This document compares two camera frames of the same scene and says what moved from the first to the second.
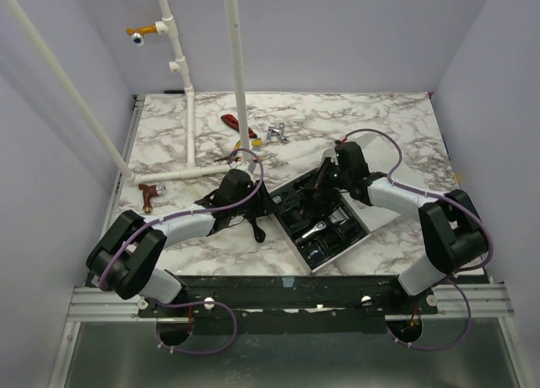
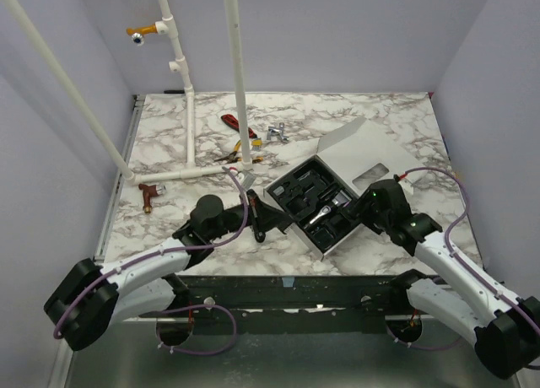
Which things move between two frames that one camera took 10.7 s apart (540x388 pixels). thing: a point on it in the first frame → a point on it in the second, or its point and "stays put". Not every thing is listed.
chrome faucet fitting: x=274 y=130 stays put
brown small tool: x=150 y=191 stays put
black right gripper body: x=322 y=175 → x=356 y=205
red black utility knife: x=233 y=122 stays put
